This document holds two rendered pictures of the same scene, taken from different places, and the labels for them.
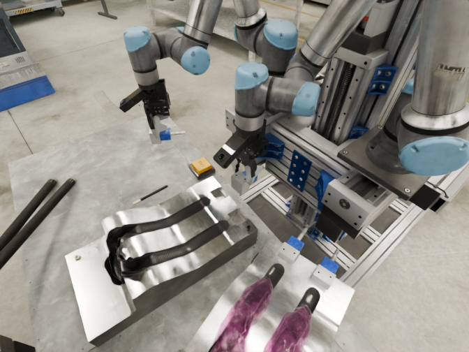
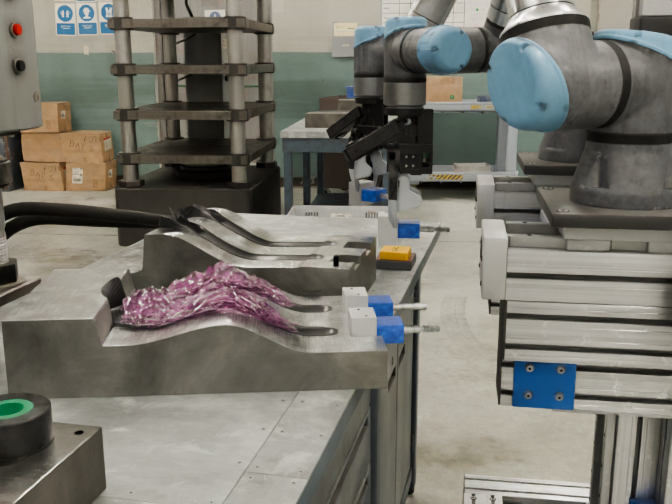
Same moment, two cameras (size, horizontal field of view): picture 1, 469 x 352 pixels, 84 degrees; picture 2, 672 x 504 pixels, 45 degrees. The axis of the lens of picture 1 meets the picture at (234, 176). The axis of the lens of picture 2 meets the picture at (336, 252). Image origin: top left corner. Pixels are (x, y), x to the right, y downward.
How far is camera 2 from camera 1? 1.19 m
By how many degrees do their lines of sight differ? 52
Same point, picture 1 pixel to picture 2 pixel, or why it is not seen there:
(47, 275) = not seen: hidden behind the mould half
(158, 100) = (371, 126)
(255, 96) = (393, 44)
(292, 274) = (330, 316)
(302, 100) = (425, 40)
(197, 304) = not seen: hidden behind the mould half
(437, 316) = not seen: outside the picture
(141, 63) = (360, 63)
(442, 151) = (508, 60)
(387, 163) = (574, 184)
